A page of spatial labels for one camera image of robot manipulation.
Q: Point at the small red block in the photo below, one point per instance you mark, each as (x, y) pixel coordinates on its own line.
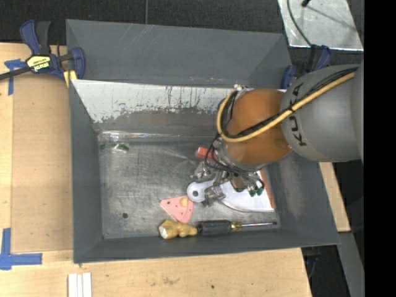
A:
(202, 153)

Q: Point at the pink toy pizza slice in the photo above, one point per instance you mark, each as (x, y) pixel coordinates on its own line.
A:
(176, 209)

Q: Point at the white and orange flat box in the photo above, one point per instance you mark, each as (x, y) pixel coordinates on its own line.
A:
(247, 201)

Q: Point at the white flat tool with hole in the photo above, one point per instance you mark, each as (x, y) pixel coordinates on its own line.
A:
(195, 193)

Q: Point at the yellow toy figure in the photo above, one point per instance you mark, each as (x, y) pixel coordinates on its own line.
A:
(176, 229)

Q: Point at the grey metal bin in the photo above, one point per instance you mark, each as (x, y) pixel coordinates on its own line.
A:
(148, 54)

